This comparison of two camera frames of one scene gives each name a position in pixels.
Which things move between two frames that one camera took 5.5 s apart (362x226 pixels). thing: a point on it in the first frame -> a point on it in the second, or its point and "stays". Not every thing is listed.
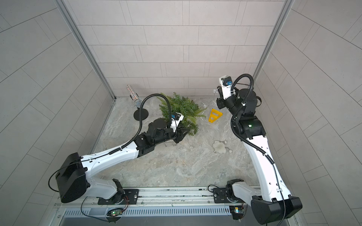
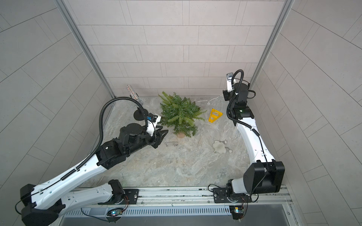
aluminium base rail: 178,202 stays
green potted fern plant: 188,109 stays
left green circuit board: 115,212 stays
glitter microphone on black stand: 138,102 stays
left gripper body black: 176,136 -> 154,140
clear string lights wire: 205,104 -> 208,103
